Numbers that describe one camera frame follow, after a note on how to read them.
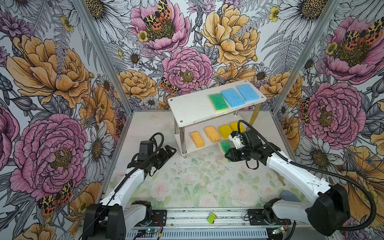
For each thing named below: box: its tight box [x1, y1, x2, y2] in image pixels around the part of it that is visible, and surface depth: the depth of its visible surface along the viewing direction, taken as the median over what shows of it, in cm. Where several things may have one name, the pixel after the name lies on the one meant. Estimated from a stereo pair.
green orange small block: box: [207, 212, 218, 224], surface depth 74 cm
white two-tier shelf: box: [167, 79, 267, 158], surface depth 81 cm
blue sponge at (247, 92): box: [236, 84, 259, 102], surface depth 83 cm
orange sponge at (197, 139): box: [190, 131, 205, 149], surface depth 96 cm
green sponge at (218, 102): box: [208, 93, 230, 113], surface depth 76 cm
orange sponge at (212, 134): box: [205, 126, 221, 143], surface depth 98 cm
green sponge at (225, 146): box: [218, 141, 232, 155], surface depth 84 cm
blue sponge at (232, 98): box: [221, 88, 246, 108], surface depth 80 cm
